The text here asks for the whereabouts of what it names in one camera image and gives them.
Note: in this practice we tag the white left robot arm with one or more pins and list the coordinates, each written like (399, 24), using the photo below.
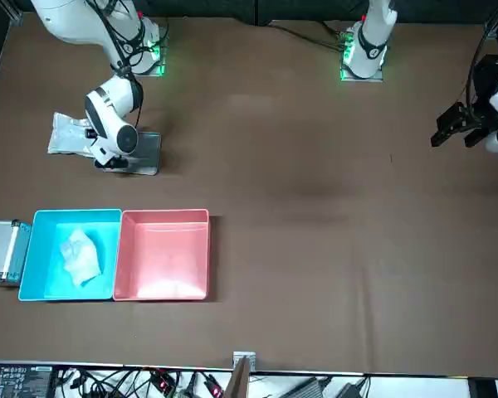
(371, 45)

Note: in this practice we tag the power strip with red light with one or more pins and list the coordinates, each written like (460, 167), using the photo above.
(164, 381)
(213, 387)

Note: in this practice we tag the aluminium carrying case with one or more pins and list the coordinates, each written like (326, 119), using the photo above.
(0, 253)

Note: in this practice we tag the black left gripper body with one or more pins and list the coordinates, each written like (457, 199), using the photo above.
(487, 83)

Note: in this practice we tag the grey power adapter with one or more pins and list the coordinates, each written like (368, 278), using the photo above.
(307, 387)

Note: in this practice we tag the small black power adapter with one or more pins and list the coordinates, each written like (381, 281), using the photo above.
(350, 391)

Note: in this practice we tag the new mask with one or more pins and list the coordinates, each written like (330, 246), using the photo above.
(66, 132)

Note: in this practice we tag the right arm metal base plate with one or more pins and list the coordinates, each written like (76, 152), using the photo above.
(162, 70)

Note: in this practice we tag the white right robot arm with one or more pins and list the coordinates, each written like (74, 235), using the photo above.
(108, 103)

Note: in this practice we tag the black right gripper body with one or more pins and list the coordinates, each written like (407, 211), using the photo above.
(114, 165)

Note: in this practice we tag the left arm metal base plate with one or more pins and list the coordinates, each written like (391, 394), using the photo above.
(348, 78)

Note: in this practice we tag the black labelled power adapter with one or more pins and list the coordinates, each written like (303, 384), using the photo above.
(22, 381)

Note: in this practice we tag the silver ribbed metal tray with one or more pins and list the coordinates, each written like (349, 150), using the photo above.
(149, 153)

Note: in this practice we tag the used blue face mask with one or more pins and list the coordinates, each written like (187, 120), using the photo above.
(81, 257)

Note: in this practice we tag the camera mount post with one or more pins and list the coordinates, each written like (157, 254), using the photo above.
(244, 373)

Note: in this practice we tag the pink plastic box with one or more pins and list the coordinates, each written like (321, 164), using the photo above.
(162, 257)

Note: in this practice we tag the blue plastic box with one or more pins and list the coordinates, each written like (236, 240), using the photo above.
(37, 248)

